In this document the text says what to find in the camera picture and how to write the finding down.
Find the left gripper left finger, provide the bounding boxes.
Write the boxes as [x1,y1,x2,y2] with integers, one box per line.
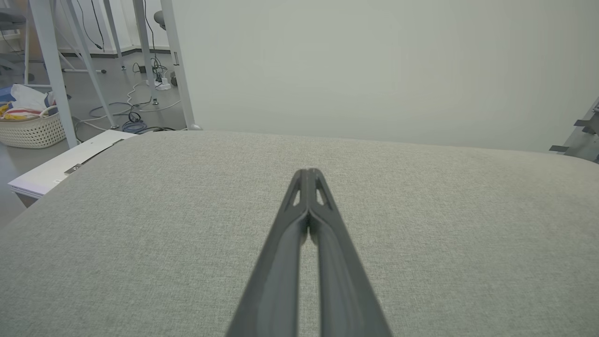
[225,168,310,337]

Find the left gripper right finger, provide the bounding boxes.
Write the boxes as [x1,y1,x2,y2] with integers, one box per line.
[308,168,392,337]

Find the white partition panel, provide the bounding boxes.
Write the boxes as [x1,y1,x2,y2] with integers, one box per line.
[169,0,599,153]

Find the thin grey table leg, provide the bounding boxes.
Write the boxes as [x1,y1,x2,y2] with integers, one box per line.
[65,0,119,130]
[102,0,126,71]
[132,0,159,105]

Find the white woven laundry basket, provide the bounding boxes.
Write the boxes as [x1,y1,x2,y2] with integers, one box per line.
[0,105,67,149]

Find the thick grey table leg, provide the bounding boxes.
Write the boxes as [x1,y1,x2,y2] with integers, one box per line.
[28,0,79,149]

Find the colourful clothes pile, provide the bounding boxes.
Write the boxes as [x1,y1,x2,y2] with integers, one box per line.
[0,84,60,122]

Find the grey partition post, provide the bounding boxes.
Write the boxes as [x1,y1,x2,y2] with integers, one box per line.
[161,0,203,131]

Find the white box with black handle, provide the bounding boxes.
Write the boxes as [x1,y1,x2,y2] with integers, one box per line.
[8,129,137,200]

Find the black hanging cable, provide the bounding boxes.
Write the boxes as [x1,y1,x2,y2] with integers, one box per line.
[76,0,105,51]

